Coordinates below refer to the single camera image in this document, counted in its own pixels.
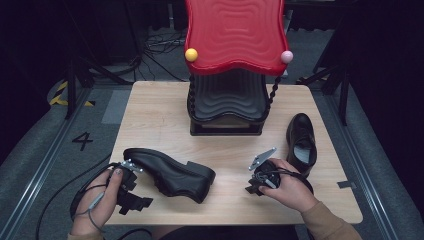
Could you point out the yellow and black floor tape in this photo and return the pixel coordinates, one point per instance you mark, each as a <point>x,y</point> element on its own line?
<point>57,97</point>

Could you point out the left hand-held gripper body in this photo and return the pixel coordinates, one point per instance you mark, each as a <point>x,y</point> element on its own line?
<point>128,180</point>

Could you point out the person's left hand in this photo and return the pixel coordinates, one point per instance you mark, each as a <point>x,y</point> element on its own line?
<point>93,203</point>

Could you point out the black metal stand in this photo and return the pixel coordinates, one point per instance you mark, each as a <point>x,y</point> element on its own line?
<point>343,90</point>
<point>71,86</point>

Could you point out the black leather shoe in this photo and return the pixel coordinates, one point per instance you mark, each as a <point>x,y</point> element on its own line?
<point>173,175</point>
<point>301,136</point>

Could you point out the red and black shoe rack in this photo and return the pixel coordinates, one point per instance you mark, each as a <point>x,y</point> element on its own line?
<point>235,36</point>

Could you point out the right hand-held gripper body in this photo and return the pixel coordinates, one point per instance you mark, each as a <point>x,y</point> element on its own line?
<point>263,168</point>

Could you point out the grey tape piece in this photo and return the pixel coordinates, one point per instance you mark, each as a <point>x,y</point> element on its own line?
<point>346,184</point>

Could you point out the person's right hand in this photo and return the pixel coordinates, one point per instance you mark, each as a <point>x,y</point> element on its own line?
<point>293,190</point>

